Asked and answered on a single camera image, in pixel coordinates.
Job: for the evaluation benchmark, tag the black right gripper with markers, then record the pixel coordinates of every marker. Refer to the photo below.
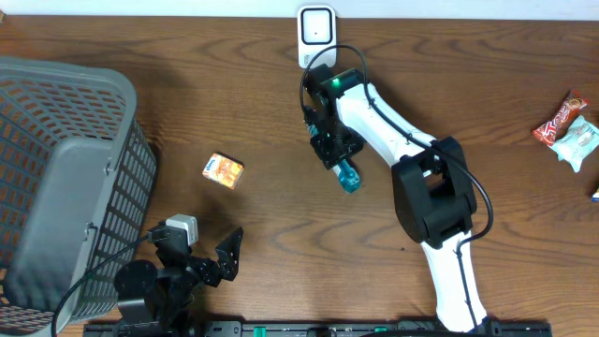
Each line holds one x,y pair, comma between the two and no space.
328,155

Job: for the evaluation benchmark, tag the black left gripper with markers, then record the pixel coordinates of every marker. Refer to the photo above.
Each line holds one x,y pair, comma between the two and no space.
228,261

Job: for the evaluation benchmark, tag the blue Listerine mouthwash bottle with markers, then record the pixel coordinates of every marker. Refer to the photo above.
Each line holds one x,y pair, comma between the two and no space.
347,176

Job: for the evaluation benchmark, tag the orange Kleenex tissue pack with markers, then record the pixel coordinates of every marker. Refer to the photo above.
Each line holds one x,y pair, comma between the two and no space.
223,170

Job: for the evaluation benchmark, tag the red brown chocolate bar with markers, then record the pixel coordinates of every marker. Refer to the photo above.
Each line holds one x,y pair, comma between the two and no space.
570,107

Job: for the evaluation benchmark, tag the teal white pack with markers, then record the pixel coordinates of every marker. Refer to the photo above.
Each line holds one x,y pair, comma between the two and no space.
579,141

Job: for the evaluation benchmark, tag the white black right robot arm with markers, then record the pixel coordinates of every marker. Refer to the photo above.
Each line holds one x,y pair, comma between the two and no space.
434,197

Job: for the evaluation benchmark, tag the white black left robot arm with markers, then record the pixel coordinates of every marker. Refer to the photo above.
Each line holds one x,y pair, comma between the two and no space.
153,301

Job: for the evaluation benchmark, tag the white barcode scanner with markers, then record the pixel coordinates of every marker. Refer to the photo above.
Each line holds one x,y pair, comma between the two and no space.
316,27

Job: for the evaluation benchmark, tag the grey plastic basket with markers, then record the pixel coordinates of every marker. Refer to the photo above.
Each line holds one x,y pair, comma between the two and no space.
76,177

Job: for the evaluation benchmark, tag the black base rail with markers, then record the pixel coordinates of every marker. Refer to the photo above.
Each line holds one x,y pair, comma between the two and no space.
418,328

